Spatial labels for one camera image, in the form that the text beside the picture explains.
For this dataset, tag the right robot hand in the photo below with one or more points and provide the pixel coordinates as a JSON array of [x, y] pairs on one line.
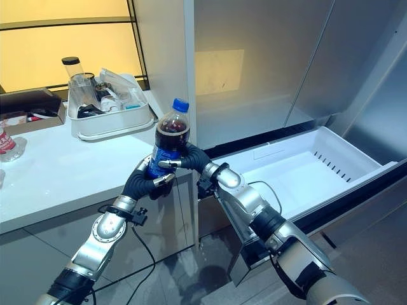
[[190, 159]]

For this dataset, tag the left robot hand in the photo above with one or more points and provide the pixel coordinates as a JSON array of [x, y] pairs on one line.
[[144, 184]]

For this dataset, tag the cola bottle with blue cap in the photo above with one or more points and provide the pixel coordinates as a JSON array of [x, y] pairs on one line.
[[171, 133]]

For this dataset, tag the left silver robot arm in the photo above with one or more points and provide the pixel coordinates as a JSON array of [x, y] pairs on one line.
[[92, 241]]

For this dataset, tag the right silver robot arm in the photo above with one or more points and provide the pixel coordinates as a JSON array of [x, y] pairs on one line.
[[270, 228]]

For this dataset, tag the white refrigerator drawer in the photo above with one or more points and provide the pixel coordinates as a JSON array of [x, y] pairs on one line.
[[302, 165]]

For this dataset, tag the stainless steel refrigerator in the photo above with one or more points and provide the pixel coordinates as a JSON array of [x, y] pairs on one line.
[[286, 63]]

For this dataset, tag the white counter cabinet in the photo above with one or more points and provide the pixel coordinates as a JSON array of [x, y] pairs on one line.
[[79, 178]]

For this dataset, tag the white plastic bin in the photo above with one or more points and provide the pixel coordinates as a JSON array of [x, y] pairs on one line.
[[111, 117]]

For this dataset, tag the clear plastic bag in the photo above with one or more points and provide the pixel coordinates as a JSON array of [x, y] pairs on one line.
[[117, 85]]

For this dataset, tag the clear glass cup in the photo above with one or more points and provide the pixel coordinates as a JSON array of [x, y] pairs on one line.
[[83, 90]]

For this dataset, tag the brown cardboard box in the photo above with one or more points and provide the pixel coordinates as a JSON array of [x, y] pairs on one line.
[[31, 111]]

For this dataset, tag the clear jar with black lid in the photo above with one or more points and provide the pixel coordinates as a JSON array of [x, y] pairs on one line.
[[73, 68]]

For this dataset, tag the water bottle with red label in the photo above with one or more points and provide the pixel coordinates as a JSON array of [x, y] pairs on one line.
[[9, 144]]

